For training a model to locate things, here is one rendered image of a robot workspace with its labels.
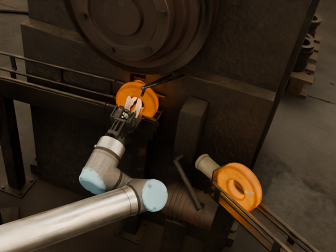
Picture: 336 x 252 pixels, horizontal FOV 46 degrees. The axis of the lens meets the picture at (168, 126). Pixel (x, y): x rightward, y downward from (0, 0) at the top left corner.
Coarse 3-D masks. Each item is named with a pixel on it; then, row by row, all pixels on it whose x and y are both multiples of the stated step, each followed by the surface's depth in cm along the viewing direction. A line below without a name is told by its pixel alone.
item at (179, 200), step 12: (168, 192) 141; (180, 192) 141; (204, 192) 144; (168, 204) 140; (180, 204) 139; (192, 204) 139; (204, 204) 139; (216, 204) 138; (168, 216) 148; (180, 216) 141; (192, 216) 139; (204, 216) 138; (168, 228) 149; (180, 228) 147; (204, 228) 140; (168, 240) 154; (180, 240) 151
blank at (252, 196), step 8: (224, 168) 122; (232, 168) 120; (240, 168) 118; (248, 168) 119; (224, 176) 124; (232, 176) 121; (240, 176) 118; (248, 176) 117; (224, 184) 125; (232, 184) 126; (240, 184) 120; (248, 184) 117; (256, 184) 117; (232, 192) 125; (248, 192) 118; (256, 192) 116; (240, 200) 122; (248, 200) 119; (256, 200) 117; (248, 208) 120
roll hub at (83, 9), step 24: (96, 0) 111; (120, 0) 106; (144, 0) 106; (168, 0) 105; (96, 24) 116; (120, 24) 111; (144, 24) 110; (168, 24) 107; (120, 48) 117; (144, 48) 114
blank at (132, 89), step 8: (120, 88) 140; (128, 88) 138; (136, 88) 137; (120, 96) 142; (136, 96) 139; (144, 96) 138; (152, 96) 138; (120, 104) 144; (144, 104) 140; (152, 104) 139; (144, 112) 143; (152, 112) 142
